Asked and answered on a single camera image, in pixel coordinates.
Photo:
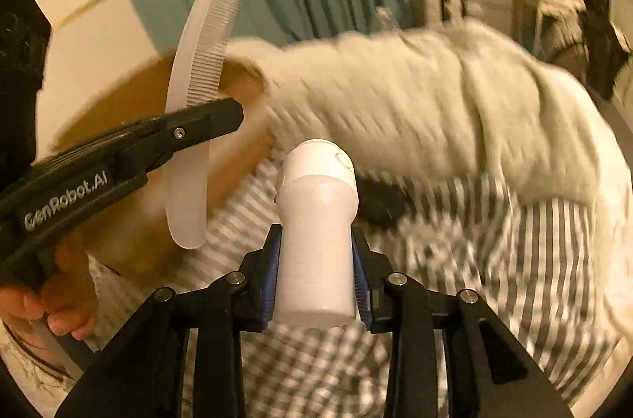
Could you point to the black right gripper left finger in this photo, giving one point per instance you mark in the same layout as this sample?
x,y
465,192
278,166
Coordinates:
x,y
142,371

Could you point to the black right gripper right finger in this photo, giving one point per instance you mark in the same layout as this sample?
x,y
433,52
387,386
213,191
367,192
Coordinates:
x,y
450,348

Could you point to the white plastic bottle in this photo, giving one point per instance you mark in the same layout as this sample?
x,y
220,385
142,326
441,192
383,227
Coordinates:
x,y
317,203

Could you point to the translucent white comb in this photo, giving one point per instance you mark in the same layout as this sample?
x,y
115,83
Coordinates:
x,y
195,80

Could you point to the person's hand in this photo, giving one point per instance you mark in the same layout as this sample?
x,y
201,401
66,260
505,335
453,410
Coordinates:
x,y
67,298

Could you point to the cream knitted blanket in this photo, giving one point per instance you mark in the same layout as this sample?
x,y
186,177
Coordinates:
x,y
437,103

